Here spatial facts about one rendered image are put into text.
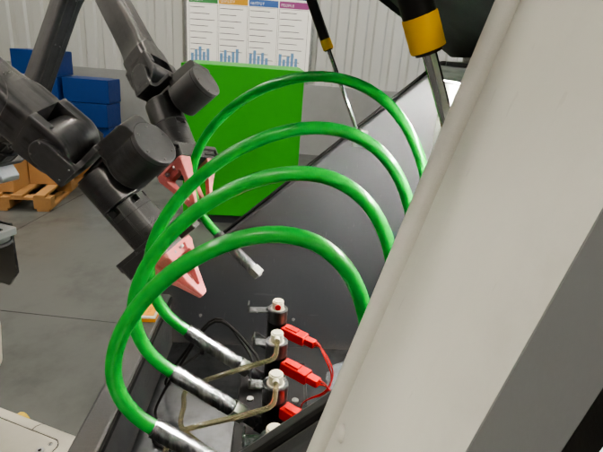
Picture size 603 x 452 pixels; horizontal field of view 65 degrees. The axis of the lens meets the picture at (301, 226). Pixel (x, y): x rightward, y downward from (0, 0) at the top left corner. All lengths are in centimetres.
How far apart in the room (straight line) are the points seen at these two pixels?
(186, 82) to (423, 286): 64
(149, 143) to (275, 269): 50
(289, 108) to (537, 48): 374
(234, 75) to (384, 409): 374
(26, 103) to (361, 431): 52
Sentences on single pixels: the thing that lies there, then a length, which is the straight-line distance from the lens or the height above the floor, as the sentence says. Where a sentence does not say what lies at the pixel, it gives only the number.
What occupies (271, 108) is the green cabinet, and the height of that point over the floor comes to 100.
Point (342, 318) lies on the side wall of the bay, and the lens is 106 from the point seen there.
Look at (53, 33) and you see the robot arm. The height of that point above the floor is 144.
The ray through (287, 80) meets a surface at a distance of 67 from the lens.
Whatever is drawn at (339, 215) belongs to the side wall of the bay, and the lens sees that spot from 96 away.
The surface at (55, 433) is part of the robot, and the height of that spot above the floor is 28.
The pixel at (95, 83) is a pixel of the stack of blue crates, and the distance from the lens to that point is 694.
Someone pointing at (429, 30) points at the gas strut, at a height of 146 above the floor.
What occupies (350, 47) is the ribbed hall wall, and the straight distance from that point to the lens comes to 710.
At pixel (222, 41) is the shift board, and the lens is 720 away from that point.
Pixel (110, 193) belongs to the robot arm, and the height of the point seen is 127.
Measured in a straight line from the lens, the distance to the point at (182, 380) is 55.
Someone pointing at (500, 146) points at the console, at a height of 142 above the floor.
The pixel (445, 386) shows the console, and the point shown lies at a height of 135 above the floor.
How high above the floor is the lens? 145
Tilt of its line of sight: 20 degrees down
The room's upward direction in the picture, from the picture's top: 4 degrees clockwise
